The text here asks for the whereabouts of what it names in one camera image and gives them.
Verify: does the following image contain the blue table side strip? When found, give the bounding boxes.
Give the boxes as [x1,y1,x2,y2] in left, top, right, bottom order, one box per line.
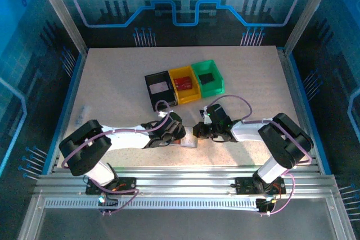
[289,53,332,175]
[42,53,87,175]

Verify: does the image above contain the black controller box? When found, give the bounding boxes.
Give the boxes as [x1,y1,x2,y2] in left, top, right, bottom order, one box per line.
[97,193,119,213]
[255,197,275,214]

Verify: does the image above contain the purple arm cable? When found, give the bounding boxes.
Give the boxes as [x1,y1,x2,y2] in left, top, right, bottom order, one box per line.
[209,95,313,218]
[60,99,172,216]

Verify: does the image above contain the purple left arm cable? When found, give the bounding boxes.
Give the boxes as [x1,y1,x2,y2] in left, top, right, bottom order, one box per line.
[60,99,172,216]

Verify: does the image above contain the red circuit board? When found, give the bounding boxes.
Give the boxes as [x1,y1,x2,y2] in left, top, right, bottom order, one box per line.
[174,76,194,90]

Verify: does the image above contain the aluminium rail frame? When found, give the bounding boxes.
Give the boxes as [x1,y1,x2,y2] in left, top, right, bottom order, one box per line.
[16,165,357,240]

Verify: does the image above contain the aluminium frame post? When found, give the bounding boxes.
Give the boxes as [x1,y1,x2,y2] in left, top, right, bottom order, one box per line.
[283,0,340,55]
[30,0,88,55]

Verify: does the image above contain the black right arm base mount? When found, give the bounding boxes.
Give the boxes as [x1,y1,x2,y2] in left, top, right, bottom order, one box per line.
[235,176,287,196]

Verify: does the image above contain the black card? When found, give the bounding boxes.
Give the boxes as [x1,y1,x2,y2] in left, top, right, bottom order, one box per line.
[198,73,214,85]

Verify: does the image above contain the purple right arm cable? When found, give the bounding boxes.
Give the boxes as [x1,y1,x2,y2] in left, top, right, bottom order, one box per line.
[209,95,313,218]

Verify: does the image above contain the grey card holder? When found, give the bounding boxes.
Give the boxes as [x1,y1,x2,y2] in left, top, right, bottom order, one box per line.
[169,126,199,149]

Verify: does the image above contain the yellow plastic bin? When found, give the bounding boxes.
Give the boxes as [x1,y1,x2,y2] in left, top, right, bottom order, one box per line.
[168,65,202,105]

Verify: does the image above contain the black plastic bin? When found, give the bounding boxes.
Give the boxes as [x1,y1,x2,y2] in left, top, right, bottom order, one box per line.
[144,70,178,111]

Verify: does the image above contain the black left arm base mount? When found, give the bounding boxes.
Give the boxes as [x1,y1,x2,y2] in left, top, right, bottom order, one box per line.
[85,176,138,196]

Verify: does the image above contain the slotted grey cable duct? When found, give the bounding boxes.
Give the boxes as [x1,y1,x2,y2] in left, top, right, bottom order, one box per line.
[44,199,259,210]

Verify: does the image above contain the white card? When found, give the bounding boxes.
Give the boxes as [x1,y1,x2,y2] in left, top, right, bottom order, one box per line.
[150,82,169,95]

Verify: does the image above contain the green plastic bin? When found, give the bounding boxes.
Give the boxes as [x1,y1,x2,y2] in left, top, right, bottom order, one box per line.
[191,59,226,99]

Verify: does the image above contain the aluminium side rail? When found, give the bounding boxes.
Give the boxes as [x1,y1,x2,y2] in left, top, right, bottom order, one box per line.
[277,48,323,173]

